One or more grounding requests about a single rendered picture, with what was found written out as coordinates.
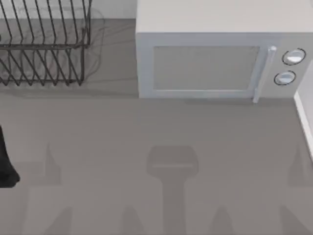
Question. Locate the large microwave knob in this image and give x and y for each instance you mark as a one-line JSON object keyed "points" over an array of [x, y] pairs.
{"points": [[294, 56]]}

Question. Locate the pale microwave oven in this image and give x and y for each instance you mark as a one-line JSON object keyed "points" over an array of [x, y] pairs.
{"points": [[220, 19]]}

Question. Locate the small microwave knob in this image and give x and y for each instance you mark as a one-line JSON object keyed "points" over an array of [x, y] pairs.
{"points": [[284, 78]]}

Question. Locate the microwave door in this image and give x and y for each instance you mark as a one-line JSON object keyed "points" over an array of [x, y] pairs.
{"points": [[205, 68]]}

